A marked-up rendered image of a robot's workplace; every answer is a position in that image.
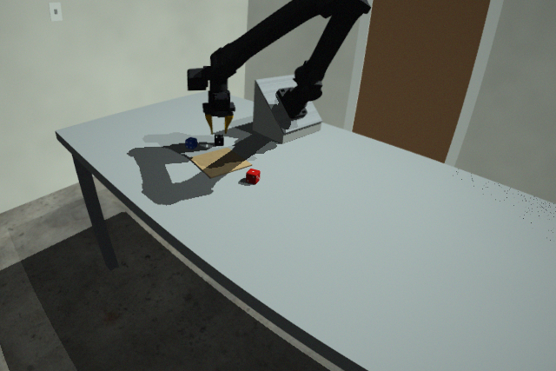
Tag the red die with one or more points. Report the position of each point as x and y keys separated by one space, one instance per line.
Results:
x=253 y=176

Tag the blue die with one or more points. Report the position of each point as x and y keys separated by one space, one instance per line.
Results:
x=191 y=143

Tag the tan flat mat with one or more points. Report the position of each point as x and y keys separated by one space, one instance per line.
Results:
x=219 y=162

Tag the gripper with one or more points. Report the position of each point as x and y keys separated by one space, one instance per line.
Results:
x=211 y=112

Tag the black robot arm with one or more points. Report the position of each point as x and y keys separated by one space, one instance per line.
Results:
x=225 y=61

